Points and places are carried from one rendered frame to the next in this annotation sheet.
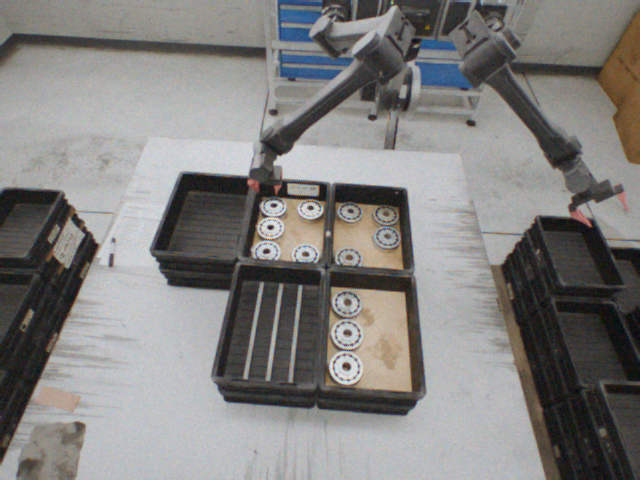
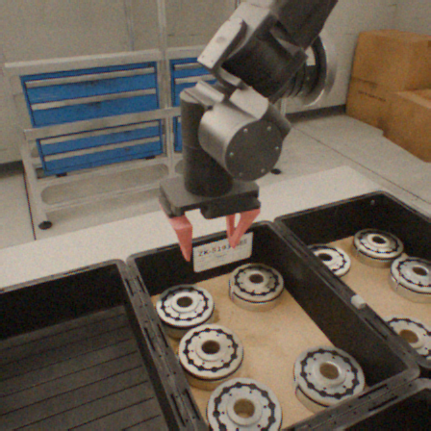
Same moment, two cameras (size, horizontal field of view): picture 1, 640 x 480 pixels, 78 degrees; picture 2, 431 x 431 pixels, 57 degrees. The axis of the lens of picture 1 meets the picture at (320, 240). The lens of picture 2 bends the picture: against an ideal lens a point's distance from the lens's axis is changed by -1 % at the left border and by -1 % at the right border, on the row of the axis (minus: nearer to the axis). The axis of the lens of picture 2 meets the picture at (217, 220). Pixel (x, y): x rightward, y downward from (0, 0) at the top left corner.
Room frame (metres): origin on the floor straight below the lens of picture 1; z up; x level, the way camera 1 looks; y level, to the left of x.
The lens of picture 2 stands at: (0.55, 0.35, 1.38)
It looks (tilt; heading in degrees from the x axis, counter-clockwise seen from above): 34 degrees down; 335
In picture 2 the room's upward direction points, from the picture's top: straight up
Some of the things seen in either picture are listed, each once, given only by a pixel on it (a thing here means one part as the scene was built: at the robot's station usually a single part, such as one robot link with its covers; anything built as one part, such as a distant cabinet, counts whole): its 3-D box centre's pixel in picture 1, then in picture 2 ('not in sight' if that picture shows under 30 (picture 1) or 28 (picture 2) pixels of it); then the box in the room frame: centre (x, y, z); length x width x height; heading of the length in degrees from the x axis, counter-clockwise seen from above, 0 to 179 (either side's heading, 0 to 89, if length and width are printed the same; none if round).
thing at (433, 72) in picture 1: (440, 50); (226, 100); (2.84, -0.77, 0.60); 0.72 x 0.03 x 0.56; 91
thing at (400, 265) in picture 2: (387, 237); (418, 273); (0.92, -0.25, 0.86); 0.10 x 0.10 x 0.01
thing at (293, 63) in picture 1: (328, 44); (100, 119); (2.83, 0.03, 0.60); 0.72 x 0.03 x 0.56; 91
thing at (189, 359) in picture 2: (270, 228); (211, 349); (0.92, 0.19, 0.86); 0.10 x 0.10 x 0.01
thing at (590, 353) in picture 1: (577, 355); not in sight; (0.73, -1.21, 0.31); 0.40 x 0.30 x 0.34; 1
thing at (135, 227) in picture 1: (135, 232); not in sight; (0.98, 0.77, 0.70); 0.33 x 0.23 x 0.01; 1
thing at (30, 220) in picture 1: (39, 248); not in sight; (1.08, 1.40, 0.37); 0.40 x 0.30 x 0.45; 1
